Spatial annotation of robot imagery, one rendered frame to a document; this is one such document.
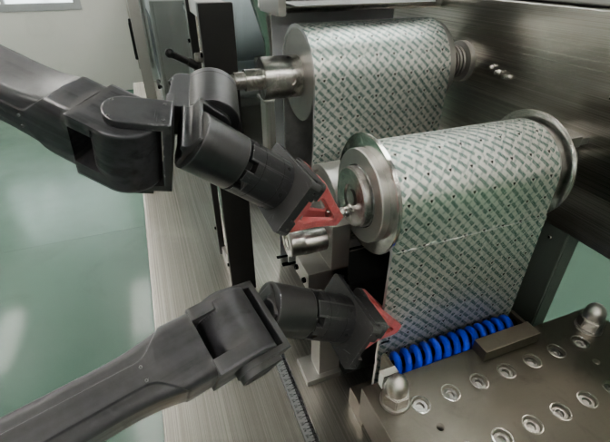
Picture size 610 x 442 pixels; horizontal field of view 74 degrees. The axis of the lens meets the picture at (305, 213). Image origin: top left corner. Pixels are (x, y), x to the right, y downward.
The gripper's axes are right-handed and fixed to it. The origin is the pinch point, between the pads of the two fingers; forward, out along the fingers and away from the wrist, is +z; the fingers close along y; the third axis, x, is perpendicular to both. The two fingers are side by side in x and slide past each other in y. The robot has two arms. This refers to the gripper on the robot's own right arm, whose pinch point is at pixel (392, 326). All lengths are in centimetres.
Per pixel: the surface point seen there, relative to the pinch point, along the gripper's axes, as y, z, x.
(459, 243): 0.3, 1.0, 14.0
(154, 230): -63, -17, -30
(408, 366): 3.6, 2.8, -3.3
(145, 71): -102, -27, -1
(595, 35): -8.0, 10.2, 43.6
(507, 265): 0.3, 12.5, 13.3
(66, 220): -242, -26, -141
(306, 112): -27.4, -11.7, 17.3
